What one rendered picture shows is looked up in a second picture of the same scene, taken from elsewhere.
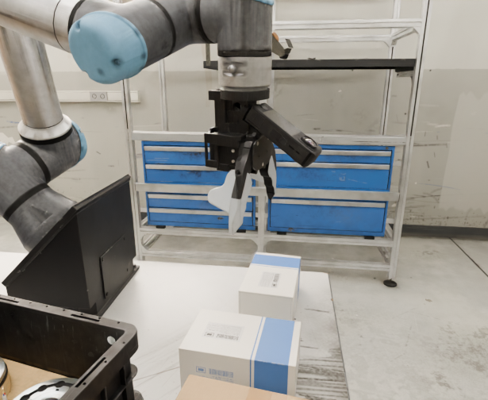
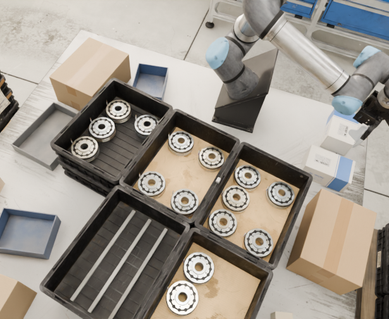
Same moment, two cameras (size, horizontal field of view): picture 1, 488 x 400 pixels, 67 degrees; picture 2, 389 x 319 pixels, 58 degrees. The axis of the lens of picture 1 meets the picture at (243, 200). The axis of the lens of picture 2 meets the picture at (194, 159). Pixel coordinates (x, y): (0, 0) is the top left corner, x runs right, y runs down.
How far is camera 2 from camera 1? 1.03 m
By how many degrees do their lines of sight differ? 41
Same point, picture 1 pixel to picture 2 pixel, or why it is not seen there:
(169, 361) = (291, 160)
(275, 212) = (333, 8)
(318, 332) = (357, 157)
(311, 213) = (362, 16)
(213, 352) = (319, 170)
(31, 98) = not seen: hidden behind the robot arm
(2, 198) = (227, 76)
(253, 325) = (334, 159)
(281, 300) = (346, 144)
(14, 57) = not seen: hidden behind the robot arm
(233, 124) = (374, 109)
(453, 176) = not seen: outside the picture
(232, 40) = not seen: outside the picture
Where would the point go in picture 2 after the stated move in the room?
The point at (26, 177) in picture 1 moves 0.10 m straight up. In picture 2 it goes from (238, 64) to (243, 44)
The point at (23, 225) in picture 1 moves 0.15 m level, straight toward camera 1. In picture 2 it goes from (234, 89) to (250, 116)
